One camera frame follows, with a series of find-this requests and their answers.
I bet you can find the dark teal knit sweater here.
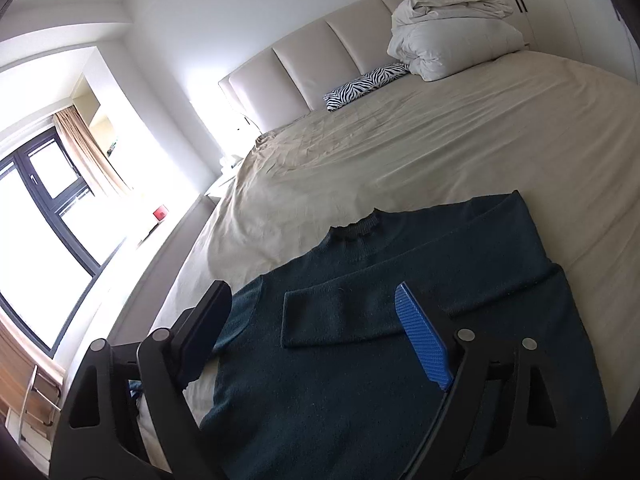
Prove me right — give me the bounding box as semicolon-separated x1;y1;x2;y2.
129;190;613;480

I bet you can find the white nightstand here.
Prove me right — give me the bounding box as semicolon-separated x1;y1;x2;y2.
205;157;246;201

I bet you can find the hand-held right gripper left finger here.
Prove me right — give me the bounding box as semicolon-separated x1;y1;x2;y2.
49;280;233;480

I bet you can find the black framed window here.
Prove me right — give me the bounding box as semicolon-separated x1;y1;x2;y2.
0;127;126;358

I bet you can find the bed with beige sheet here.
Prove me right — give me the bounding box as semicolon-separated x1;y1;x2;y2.
135;50;640;480

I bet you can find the white wardrobe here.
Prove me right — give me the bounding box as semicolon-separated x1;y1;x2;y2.
460;0;631;61

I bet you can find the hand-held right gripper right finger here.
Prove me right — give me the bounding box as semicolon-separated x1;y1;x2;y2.
394;281;618;480

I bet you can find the zebra print pillow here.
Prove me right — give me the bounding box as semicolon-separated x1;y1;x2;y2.
324;62;412;112

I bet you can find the wooden chair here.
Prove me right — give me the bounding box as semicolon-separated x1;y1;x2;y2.
0;310;66;451

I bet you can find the beige curtain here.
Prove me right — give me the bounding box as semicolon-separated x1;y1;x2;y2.
52;106;132;196

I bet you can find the folded white duvet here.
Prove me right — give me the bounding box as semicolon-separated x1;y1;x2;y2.
387;0;526;82

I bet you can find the cream padded headboard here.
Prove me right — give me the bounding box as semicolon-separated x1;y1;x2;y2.
218;0;436;133

